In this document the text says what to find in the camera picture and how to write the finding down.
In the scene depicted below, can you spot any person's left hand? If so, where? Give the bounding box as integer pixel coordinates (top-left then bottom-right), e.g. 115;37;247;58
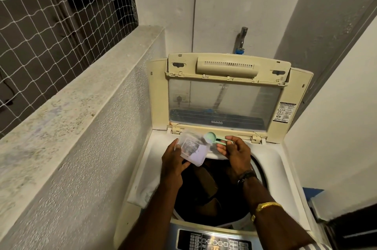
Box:
161;138;191;189

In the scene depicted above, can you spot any person's right hand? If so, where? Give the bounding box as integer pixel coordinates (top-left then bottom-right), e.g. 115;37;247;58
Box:
216;136;253;182

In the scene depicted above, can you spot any cream blue washing machine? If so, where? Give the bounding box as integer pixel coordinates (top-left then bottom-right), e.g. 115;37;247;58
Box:
113;52;324;250

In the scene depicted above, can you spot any mint green plastic scoop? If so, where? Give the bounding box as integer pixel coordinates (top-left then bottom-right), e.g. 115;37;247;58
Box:
203;131;235;145

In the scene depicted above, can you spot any brown garment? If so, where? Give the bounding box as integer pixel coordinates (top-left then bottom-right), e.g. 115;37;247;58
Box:
176;158;251;227

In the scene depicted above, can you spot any glass-windowed washing machine lid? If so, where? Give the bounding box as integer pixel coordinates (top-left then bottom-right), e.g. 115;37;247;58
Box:
146;52;314;144

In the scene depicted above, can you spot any person's left forearm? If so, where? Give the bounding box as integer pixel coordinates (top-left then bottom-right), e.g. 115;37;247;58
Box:
119;183;183;250

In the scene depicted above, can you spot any person's right forearm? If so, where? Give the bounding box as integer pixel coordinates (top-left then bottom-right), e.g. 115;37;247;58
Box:
243;177;316;250

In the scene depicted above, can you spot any black thread wristband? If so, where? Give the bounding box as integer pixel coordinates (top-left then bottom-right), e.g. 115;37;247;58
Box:
237;170;258;186

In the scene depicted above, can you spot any gold bangle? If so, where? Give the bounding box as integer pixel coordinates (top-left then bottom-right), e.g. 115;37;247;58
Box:
251;202;283;223

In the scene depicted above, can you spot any black framed glass door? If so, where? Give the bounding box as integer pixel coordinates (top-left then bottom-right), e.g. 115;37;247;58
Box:
324;204;377;250

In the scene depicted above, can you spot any white window safety net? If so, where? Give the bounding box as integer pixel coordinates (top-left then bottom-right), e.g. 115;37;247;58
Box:
0;0;139;139

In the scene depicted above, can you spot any metal wall tap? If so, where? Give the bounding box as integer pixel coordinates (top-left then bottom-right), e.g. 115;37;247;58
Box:
238;26;249;50

